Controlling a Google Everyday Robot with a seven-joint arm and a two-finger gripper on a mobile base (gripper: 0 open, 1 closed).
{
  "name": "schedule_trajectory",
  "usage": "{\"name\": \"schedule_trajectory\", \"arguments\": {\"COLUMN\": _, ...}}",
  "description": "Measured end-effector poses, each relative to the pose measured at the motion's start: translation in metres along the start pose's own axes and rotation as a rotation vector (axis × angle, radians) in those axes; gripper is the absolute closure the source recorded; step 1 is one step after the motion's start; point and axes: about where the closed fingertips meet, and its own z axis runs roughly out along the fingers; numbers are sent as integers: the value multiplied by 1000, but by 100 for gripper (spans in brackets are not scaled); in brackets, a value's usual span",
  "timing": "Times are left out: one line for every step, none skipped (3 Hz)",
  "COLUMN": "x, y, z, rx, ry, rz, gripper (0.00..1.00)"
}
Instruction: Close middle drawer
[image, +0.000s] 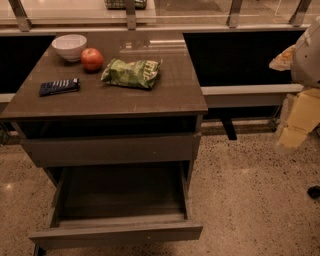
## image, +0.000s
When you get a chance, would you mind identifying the grey drawer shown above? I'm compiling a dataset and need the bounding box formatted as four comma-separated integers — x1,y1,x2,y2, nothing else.
22,133,201,167
29,162,202,250

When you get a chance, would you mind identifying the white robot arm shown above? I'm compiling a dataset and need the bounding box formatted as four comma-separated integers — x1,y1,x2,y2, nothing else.
269,17,320,154

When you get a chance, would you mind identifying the grey drawer cabinet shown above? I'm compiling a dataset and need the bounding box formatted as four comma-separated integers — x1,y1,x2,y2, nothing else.
0,31,209,256

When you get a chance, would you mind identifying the black wheel on floor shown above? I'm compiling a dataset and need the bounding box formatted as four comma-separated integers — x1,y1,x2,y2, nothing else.
307,186,320,199

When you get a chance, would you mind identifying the green chip bag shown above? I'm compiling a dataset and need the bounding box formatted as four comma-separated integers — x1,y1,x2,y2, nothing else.
101,59,161,90

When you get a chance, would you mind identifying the red apple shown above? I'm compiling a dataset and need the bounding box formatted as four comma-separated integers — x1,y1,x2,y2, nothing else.
80,48,104,71

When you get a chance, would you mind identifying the white ceramic bowl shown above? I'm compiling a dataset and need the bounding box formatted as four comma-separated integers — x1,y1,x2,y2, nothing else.
51,34,87,62

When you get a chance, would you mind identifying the dark blue snack bar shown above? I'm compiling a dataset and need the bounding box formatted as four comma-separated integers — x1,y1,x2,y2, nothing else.
39,78,80,97

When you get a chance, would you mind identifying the black cabinet caster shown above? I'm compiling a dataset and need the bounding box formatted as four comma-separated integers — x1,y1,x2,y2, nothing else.
33,246,47,256

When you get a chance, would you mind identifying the grey horizontal bench rail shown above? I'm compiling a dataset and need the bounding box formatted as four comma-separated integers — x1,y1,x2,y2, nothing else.
201,84,303,108

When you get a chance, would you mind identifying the wire basket behind glass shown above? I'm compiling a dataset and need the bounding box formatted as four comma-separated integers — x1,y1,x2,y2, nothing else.
104,0,147,10

